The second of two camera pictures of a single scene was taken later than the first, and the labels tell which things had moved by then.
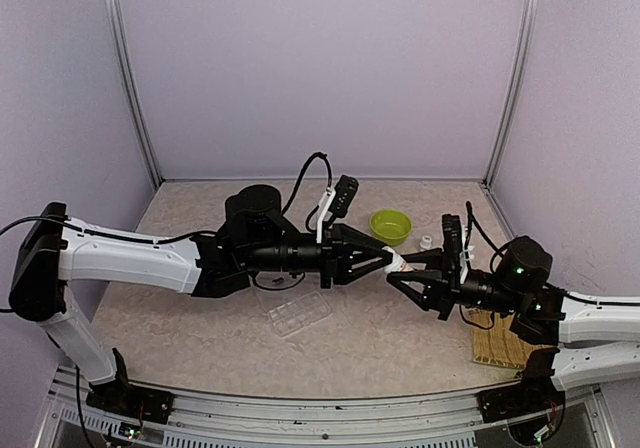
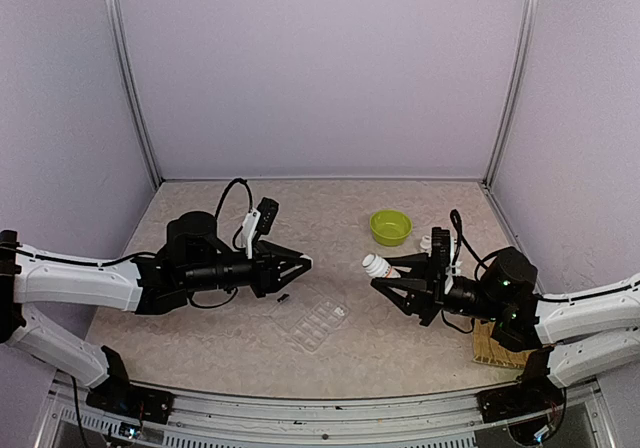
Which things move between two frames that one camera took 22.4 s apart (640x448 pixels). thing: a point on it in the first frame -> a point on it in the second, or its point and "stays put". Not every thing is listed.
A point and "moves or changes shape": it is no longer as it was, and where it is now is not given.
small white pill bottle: x=426 y=242 stays put
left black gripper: x=337 y=255 -> x=267 y=257
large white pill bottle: x=399 y=264 moves or changes shape
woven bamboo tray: x=494 y=342 stays put
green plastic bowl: x=390 y=226 stays put
